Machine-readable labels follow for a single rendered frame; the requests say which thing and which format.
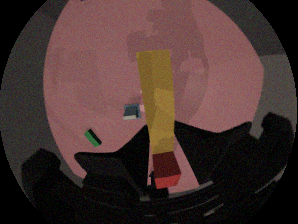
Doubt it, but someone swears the small green block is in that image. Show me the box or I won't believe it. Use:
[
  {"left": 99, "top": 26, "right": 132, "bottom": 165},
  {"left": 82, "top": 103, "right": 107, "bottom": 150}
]
[{"left": 84, "top": 129, "right": 102, "bottom": 147}]

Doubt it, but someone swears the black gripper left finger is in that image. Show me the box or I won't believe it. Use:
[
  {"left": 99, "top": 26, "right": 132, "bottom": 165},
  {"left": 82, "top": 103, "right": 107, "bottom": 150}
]
[{"left": 73, "top": 124, "right": 149, "bottom": 197}]

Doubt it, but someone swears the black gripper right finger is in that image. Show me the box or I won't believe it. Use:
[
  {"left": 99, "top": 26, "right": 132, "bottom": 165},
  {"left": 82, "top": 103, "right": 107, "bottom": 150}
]
[{"left": 174, "top": 120, "right": 253, "bottom": 185}]

